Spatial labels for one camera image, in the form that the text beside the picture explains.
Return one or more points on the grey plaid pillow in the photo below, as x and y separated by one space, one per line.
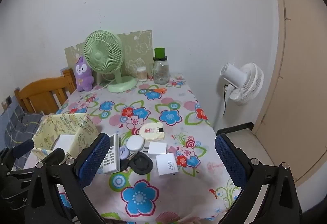
23 124

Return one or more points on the cotton swab jar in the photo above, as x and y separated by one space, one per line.
142 74

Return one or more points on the green patterned board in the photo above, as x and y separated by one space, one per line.
138 45

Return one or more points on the white round puff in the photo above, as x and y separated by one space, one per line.
135 143

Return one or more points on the glass jar with green lid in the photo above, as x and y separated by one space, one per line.
161 73

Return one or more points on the wooden bed headboard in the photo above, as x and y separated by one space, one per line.
38 91

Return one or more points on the beige wooden door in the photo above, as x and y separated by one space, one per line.
301 86

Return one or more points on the white standing fan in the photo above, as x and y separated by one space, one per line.
247 83

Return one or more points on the green desk fan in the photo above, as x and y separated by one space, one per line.
103 53

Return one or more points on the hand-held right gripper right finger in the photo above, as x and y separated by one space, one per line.
230 160

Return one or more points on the white remote control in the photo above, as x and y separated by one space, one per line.
112 157

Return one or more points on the small white charger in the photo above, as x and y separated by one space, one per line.
157 149

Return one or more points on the floral tablecloth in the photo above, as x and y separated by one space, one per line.
178 188

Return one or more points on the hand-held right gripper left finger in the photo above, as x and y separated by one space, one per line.
93 157

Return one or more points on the orange scissors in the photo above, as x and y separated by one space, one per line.
161 90

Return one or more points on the white flat box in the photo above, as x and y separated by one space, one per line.
63 142

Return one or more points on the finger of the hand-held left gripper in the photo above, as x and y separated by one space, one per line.
24 148
55 154

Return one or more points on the purple plush toy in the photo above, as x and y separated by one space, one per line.
83 73

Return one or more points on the small purple case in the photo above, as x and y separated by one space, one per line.
124 153

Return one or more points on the large white charger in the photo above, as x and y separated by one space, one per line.
166 164

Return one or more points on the yellow fabric storage box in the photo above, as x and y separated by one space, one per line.
76 124

